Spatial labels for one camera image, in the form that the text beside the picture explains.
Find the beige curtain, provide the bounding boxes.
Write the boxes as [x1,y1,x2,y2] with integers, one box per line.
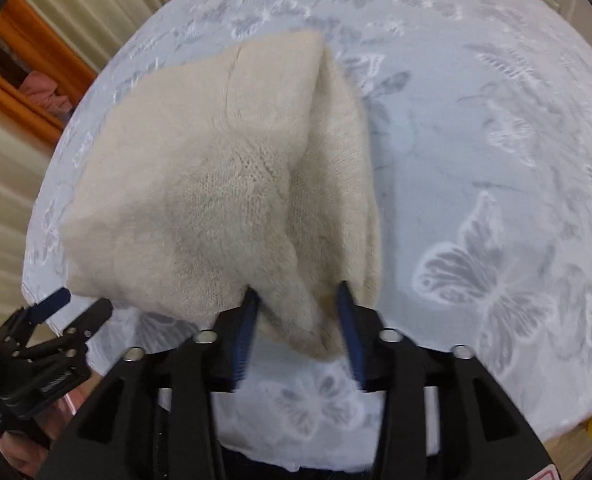
[18,0,197,70]
[0,77,63,331]

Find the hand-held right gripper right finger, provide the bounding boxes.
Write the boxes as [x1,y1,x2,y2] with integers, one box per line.
[336,281,559,480]

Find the butterfly print bedspread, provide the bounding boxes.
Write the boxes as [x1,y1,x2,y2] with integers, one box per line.
[21,0,592,473]

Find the cream knitted cardigan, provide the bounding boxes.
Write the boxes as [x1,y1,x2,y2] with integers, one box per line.
[58,30,383,361]

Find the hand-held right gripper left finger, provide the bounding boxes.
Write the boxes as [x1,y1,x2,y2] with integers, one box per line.
[38,287,262,480]

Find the pink clothes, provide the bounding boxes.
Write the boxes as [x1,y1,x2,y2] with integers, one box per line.
[18,71,75,117]

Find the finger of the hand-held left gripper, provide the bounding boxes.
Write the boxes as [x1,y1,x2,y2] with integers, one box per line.
[18,298,115,361]
[0,287,73,356]

